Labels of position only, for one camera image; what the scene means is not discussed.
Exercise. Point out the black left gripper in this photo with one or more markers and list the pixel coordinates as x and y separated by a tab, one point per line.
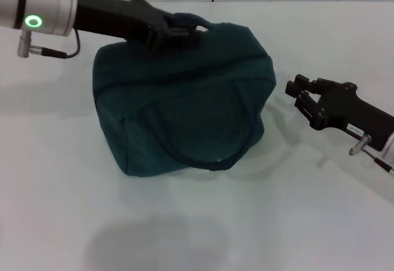
123	18

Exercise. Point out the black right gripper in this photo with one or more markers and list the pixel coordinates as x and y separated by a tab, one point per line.
351	107

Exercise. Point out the dark teal insulated lunch bag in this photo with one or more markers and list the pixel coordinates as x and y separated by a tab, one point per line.
184	104

